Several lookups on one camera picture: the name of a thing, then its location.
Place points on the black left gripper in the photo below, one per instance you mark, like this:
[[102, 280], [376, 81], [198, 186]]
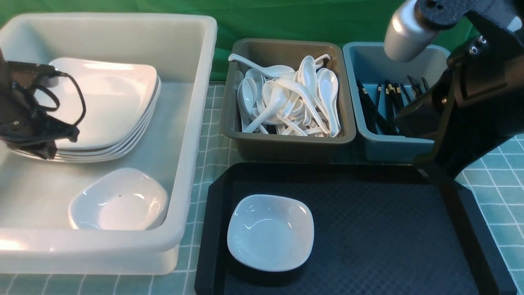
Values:
[[26, 102]]

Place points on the black serving tray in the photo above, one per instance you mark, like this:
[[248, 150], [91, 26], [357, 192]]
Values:
[[378, 230]]

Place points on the white square rice plate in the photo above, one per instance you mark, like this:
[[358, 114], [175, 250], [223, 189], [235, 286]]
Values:
[[116, 97]]

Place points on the pile of black chopsticks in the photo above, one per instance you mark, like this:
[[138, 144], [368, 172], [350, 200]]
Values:
[[382, 103]]

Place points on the white bowl in tub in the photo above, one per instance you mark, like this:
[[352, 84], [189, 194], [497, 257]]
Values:
[[124, 199]]

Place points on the blue-grey plastic chopstick bin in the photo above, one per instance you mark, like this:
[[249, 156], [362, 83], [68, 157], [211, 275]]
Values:
[[368, 63]]

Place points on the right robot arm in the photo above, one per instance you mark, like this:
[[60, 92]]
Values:
[[407, 37]]

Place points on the large white plastic tub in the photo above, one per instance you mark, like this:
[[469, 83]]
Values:
[[36, 236]]

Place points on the green backdrop cloth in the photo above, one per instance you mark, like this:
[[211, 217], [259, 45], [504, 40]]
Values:
[[333, 21]]

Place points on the white square bowl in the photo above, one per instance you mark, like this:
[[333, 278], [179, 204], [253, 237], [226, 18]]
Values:
[[271, 233]]

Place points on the pile of white spoons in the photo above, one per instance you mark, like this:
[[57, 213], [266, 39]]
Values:
[[302, 102]]

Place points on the stack of white plates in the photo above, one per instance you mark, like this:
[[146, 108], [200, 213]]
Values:
[[110, 153]]

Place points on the teal checked tablecloth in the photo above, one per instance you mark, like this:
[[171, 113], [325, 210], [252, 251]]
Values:
[[496, 181]]

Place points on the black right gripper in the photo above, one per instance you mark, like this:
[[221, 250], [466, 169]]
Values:
[[477, 104]]

